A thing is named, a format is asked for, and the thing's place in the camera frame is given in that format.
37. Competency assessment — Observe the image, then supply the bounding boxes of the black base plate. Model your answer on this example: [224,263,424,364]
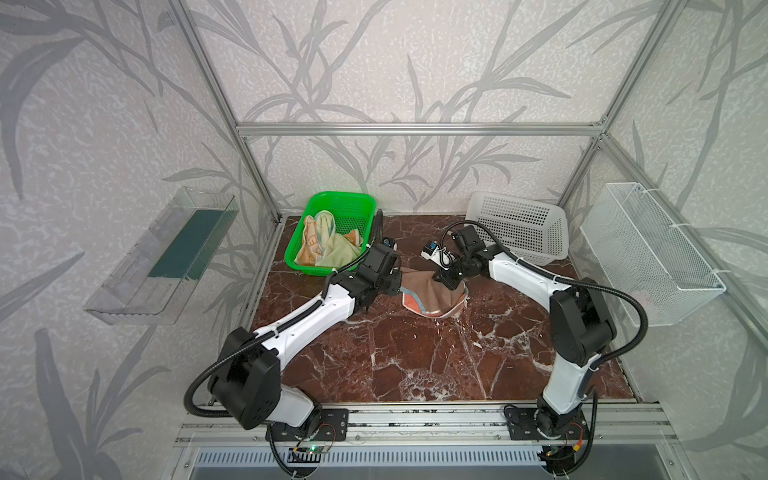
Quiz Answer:
[270,407,350,442]
[502,404,588,441]

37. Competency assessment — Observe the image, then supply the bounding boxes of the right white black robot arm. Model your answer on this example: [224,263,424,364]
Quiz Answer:
[421,221,622,429]

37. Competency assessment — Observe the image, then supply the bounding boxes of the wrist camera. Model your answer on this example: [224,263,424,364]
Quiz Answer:
[382,237,397,253]
[421,241,453,269]

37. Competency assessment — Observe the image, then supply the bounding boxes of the white plastic basket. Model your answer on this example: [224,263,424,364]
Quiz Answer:
[466,192,569,266]

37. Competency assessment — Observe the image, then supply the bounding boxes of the right black corrugated cable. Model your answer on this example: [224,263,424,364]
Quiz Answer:
[440,220,650,370]

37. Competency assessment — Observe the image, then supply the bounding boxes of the aluminium frame crossbar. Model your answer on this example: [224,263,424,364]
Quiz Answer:
[236,122,602,137]

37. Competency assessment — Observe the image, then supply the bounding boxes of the left black corrugated cable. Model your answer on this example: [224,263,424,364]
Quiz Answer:
[182,208,385,419]

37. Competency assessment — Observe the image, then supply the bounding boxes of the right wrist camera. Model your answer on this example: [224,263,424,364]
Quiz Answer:
[421,241,453,269]

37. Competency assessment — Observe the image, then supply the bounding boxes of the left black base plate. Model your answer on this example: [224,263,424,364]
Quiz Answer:
[270,407,350,442]

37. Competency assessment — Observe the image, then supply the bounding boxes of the peach patterned towel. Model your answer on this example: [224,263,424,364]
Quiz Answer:
[294,215,323,266]

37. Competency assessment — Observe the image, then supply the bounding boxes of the black corrugated cable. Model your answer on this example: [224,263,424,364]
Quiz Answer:
[440,220,650,370]
[182,208,385,419]

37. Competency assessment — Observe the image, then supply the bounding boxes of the yellow green towel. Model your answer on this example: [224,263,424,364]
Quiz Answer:
[314,210,363,269]

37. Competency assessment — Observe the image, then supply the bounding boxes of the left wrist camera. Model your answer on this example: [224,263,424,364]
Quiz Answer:
[382,237,397,253]

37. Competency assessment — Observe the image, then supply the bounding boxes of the green plastic basket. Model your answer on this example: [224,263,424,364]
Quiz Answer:
[284,191,377,277]

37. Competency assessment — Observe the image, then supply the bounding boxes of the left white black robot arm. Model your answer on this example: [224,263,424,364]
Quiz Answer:
[184,243,402,437]

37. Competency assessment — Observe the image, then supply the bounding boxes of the white wire mesh basket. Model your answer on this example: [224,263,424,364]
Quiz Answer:
[581,182,726,327]

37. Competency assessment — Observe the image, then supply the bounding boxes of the clear plastic wall shelf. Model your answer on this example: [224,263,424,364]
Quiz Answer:
[84,187,240,326]

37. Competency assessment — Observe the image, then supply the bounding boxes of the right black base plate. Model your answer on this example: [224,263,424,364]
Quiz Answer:
[502,404,588,441]

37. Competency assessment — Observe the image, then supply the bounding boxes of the aluminium front rail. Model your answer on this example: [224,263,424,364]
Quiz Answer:
[174,400,679,447]

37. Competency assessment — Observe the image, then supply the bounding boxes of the pink brown bear towel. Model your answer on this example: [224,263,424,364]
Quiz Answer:
[400,269,469,319]

